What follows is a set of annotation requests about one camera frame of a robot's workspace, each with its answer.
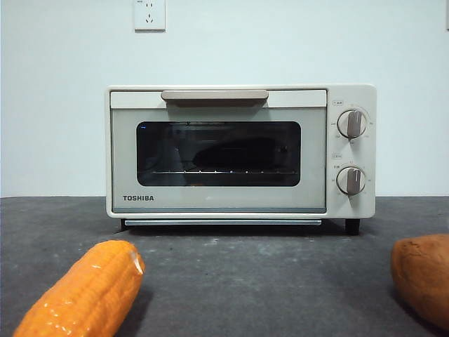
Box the brown sweet potato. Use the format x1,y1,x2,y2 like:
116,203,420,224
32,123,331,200
390,234,449,333

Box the metal wire oven rack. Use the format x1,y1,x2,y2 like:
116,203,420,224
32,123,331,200
150,169,286,176

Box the white wall socket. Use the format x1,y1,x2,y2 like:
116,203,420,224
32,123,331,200
133,0,166,33

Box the oven timer knob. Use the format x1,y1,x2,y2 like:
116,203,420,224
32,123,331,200
335,166,367,196

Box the oven door with beige handle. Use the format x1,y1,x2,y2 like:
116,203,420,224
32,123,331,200
109,89,327,214

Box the metal oven crumb tray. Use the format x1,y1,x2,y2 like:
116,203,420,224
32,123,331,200
122,219,322,227

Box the orange corn cob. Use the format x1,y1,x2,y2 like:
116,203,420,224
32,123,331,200
12,239,146,337

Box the oven temperature knob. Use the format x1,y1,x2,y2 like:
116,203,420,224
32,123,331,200
336,108,369,138

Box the dark purple eggplant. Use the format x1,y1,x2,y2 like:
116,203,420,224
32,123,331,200
191,136,282,169

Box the cream Toshiba toaster oven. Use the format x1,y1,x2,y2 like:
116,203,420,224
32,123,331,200
104,83,377,235

